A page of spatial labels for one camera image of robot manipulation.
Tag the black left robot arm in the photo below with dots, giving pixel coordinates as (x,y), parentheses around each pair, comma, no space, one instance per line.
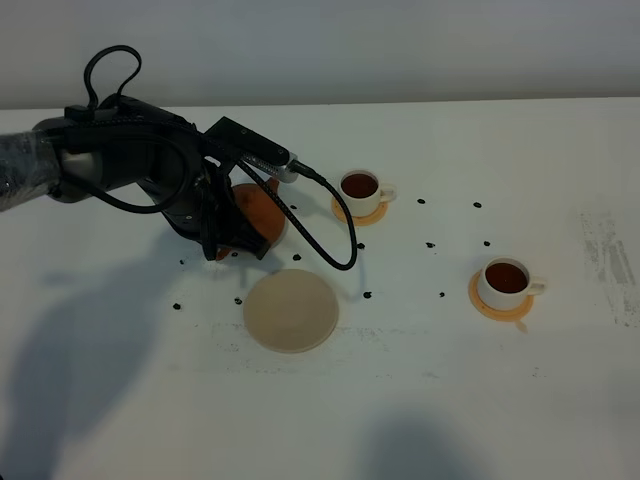
(54,159)

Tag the orange coaster near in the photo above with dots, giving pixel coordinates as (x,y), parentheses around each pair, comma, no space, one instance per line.
(508,316)

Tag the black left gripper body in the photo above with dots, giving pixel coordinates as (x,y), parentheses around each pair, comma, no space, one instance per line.
(153,161)

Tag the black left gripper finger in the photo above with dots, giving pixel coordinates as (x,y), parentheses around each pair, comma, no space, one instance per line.
(248,230)

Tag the orange coaster far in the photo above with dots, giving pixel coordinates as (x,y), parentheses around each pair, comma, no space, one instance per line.
(366,211)

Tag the beige round teapot coaster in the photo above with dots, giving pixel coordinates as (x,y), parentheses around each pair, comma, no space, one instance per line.
(291,311)

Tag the brown clay teapot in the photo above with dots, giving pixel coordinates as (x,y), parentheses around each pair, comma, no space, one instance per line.
(246,192)

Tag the white teacup far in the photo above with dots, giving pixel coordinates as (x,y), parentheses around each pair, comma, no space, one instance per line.
(363,184)

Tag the orange coaster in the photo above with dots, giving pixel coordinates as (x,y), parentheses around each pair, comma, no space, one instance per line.
(508,316)
(366,211)

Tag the white teacup near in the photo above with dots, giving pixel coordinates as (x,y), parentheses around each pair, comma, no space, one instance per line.
(505,283)

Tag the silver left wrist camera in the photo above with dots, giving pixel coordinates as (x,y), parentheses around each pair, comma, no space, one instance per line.
(254,149)

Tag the white teacup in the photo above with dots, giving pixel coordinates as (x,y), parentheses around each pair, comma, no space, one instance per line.
(363,184)
(505,283)

